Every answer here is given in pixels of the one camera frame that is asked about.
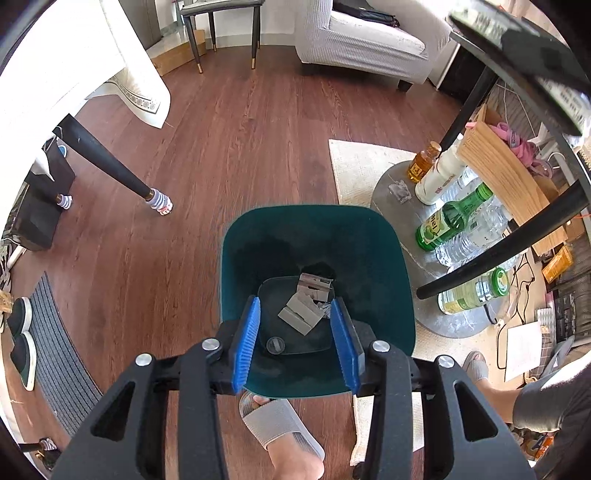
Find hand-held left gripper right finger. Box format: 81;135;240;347
329;296;536;480

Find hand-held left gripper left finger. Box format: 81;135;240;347
51;295;262;480

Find dark green trash bin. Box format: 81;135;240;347
217;204;417;399

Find grey slipper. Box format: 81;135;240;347
238;392;326;463
461;350;491;382

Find pink crumpled fabric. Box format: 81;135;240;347
488;122;539;168

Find white panel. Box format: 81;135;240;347
427;43;458;89

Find round grey marble table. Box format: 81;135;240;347
369;28;591;340

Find green-capped pale bottle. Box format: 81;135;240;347
437;267;511;316

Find clear water bottle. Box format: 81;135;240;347
434;203;509;269
442;165;482;200

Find white plastic bottle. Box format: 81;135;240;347
414;143;465;206

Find orange juice bottle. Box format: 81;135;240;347
406;140;442;182

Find green glass bottle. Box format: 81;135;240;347
415;182;495;253

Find person's leg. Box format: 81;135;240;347
267;377;525;480

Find crumpled grey wrapper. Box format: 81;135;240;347
388;181;413;204

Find grey armchair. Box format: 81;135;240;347
295;0;454;92

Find black bag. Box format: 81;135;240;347
332;0;400;28

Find beige rug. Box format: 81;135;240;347
328;138;428;467

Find white paper sheet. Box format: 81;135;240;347
503;321;544;383

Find grey striped doormat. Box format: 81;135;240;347
29;272;103;438

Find yellow packet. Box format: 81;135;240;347
540;244;574;285

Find person's grey shorts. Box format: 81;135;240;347
512;342;591;435

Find dark shoe with white sole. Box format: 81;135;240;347
6;297;33;333
10;331;38;392

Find black box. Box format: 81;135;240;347
8;140;77;253

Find brown cardboard box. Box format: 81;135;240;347
147;30;208;76

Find grey dining chair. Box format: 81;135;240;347
179;0;262;75

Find white patterned tablecloth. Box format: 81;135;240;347
0;0;172;177

